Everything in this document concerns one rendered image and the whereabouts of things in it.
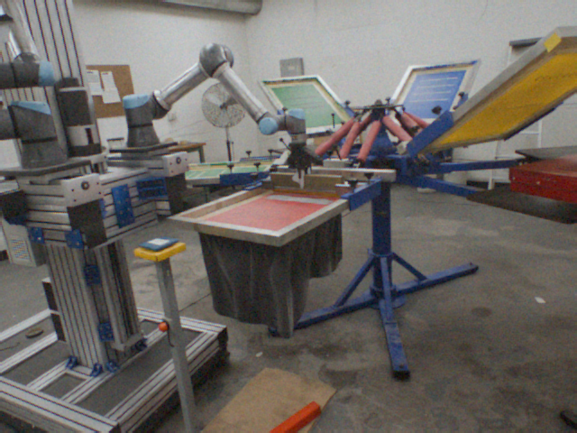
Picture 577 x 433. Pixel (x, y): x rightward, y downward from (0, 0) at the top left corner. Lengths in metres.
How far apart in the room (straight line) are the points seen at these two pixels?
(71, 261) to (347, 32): 5.25
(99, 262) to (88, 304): 0.21
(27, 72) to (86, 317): 1.17
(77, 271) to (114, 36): 4.21
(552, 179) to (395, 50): 4.74
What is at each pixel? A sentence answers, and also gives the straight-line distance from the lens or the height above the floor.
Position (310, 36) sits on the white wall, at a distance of 6.86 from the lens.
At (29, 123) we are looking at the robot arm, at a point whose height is 1.41.
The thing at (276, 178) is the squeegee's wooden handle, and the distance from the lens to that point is 2.10.
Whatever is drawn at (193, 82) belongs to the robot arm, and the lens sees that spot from 2.10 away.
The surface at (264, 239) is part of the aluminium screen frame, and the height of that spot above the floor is 0.97.
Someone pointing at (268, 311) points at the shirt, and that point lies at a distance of 1.73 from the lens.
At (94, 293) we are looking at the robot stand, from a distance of 2.17.
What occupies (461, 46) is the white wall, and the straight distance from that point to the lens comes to 5.95.
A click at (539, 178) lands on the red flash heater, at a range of 1.70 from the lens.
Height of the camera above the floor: 1.45
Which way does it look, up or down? 16 degrees down
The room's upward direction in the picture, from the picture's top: 5 degrees counter-clockwise
